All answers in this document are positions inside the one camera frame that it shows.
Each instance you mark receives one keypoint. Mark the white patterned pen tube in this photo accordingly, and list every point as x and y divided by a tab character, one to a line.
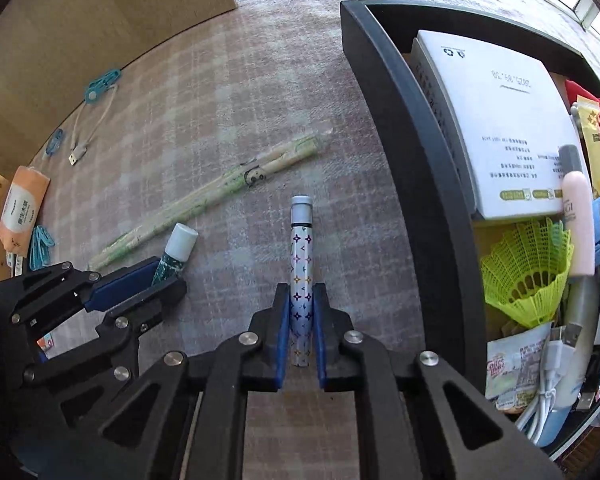
301	279

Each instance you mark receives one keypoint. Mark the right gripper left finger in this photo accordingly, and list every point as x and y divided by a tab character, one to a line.
186	416

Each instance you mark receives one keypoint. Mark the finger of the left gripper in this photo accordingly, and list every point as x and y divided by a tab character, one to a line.
132	283

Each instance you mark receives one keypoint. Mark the wrapped green chopsticks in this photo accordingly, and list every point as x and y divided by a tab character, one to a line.
245	175

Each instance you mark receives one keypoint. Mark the teal clothespin right of pair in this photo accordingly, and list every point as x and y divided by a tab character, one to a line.
47	239

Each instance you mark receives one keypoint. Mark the yellow plastic shuttlecock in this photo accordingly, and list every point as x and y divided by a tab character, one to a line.
525	273

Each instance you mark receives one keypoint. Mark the pink lotion bottle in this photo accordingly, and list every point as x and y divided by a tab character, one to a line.
577	206

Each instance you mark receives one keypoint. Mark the white router box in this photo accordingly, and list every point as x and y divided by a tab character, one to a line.
503	119

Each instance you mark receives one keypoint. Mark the brown cardboard board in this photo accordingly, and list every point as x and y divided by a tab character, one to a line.
51	49

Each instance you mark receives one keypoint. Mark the yellow snack sachet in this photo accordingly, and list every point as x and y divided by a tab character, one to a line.
586	114

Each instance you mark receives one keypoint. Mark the blue clip near board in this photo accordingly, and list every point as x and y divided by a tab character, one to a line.
54	142

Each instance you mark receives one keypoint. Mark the orange white tissue pack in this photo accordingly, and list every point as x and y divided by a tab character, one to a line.
20	211

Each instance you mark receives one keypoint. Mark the teal cable clip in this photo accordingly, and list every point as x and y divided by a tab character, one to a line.
97	87

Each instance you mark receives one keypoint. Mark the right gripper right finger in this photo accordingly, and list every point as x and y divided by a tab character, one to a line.
417	418

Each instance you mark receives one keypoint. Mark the black desktop organizer box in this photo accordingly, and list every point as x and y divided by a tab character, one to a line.
375	35

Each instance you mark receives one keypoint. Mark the green white lip balm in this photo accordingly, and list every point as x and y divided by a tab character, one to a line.
179	247

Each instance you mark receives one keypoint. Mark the teal clothespin of pair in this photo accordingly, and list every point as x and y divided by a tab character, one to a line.
47	239
38	257

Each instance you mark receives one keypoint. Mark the teal clothespin left of pair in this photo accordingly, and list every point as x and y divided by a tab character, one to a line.
38	257

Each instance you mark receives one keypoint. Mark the printed snack packet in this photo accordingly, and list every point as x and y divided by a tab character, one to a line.
513	368

